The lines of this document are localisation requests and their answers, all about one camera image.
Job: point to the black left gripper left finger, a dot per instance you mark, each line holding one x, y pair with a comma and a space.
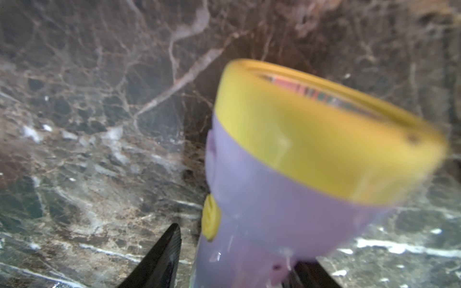
159, 267

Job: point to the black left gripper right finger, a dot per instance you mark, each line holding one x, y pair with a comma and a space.
309, 275

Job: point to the purple flashlight yellow head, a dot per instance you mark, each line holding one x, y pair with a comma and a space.
296, 166

